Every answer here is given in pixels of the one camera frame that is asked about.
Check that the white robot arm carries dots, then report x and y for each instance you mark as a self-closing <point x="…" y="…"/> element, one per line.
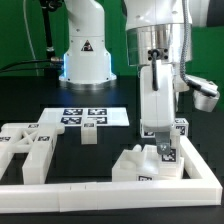
<point x="158" y="37"/>

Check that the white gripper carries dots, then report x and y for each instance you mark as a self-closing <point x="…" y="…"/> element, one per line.
<point x="158" y="107"/>

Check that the white chair back part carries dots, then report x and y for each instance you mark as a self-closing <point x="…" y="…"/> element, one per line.
<point x="37" y="140"/>

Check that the black camera stand pole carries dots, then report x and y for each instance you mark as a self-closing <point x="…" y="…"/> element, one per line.
<point x="50" y="51"/>

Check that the white chair seat part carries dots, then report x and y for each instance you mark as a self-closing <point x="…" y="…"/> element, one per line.
<point x="144" y="164"/>

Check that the white U-shaped frame obstacle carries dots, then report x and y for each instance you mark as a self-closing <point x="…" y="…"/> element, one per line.
<point x="199" y="189"/>

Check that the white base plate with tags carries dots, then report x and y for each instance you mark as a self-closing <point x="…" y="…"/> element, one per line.
<point x="73" y="117"/>

